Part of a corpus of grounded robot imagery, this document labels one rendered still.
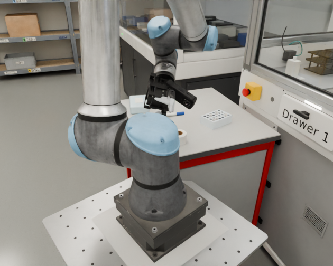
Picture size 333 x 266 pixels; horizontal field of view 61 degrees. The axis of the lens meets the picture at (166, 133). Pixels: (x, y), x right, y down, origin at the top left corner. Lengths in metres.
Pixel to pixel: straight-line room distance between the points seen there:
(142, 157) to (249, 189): 0.90
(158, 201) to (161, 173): 0.08
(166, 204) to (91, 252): 0.23
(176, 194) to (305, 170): 0.74
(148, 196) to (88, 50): 0.35
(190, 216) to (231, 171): 0.59
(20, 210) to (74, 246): 1.38
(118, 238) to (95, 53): 0.47
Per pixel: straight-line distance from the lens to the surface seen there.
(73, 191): 2.18
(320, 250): 1.42
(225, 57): 1.86
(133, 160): 0.63
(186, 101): 0.91
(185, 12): 0.75
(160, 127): 0.61
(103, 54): 0.63
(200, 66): 1.78
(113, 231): 0.82
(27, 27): 4.63
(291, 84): 1.26
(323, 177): 1.26
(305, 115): 1.16
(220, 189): 1.32
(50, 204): 2.13
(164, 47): 0.96
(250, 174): 1.37
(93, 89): 0.65
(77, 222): 0.87
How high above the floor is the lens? 1.37
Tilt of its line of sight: 30 degrees down
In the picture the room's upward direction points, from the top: straight up
